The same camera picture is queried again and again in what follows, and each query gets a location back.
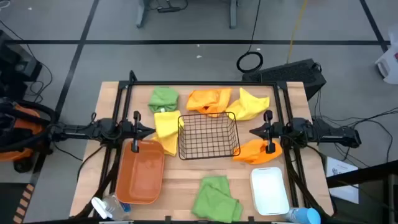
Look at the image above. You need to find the black power strip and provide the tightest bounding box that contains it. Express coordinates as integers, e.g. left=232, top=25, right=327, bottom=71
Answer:
left=157, top=6, right=182, bottom=14

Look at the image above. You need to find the yellow cable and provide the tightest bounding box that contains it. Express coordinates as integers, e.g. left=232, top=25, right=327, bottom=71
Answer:
left=285, top=0, right=308, bottom=65

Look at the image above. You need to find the black equipment case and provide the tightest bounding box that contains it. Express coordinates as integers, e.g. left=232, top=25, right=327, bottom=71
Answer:
left=0, top=29, right=43, bottom=100

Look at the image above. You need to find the orange microfiber towel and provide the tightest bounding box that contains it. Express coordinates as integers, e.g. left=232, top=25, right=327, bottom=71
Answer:
left=185, top=88, right=233, bottom=118
left=232, top=139, right=283, bottom=166

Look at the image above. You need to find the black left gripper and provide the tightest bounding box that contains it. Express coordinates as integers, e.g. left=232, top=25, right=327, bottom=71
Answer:
left=119, top=110, right=157, bottom=154

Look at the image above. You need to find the grey desk frame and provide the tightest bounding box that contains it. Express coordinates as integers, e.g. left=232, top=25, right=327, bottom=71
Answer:
left=136, top=0, right=240, bottom=30

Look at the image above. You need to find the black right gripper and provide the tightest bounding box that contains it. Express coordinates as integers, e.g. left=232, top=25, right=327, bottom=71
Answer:
left=249, top=110, right=284, bottom=154

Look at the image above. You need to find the green microfiber towel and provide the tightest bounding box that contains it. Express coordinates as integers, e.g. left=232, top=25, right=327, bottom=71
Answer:
left=191, top=175, right=244, bottom=224
left=148, top=86, right=180, bottom=113

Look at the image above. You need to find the clear spray bottle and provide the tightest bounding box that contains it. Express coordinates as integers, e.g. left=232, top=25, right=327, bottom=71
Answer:
left=90, top=193, right=132, bottom=221

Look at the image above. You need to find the light blue bottle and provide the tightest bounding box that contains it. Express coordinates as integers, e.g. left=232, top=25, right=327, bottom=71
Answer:
left=284, top=207, right=322, bottom=224

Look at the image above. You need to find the orange plastic bin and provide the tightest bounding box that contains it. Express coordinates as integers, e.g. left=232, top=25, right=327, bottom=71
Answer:
left=114, top=139, right=165, bottom=205

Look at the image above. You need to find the white plastic bin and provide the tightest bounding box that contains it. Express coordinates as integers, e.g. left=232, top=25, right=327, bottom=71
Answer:
left=249, top=166, right=290, bottom=217

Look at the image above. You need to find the black wire basket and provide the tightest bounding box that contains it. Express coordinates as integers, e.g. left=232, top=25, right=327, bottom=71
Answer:
left=177, top=111, right=241, bottom=161

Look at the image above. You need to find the black metal table frame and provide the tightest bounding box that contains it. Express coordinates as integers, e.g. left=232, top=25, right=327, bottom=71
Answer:
left=73, top=70, right=335, bottom=224

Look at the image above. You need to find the black beam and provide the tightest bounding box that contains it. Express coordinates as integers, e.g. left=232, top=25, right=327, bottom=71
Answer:
left=326, top=160, right=398, bottom=189

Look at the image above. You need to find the yellow microfiber towel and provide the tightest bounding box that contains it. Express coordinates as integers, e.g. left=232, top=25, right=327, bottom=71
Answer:
left=151, top=110, right=185, bottom=157
left=226, top=87, right=271, bottom=121

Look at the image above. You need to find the black floor cable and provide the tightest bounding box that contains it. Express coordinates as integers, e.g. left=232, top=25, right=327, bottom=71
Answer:
left=0, top=18, right=53, bottom=103

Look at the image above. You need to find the black coiled cable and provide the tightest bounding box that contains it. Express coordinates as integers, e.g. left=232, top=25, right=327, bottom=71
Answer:
left=236, top=0, right=264, bottom=75

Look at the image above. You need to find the white paper sheet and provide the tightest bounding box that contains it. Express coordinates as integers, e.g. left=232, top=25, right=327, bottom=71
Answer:
left=325, top=156, right=360, bottom=205

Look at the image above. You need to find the white plastic object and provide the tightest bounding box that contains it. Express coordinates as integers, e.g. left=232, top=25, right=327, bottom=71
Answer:
left=374, top=24, right=398, bottom=85

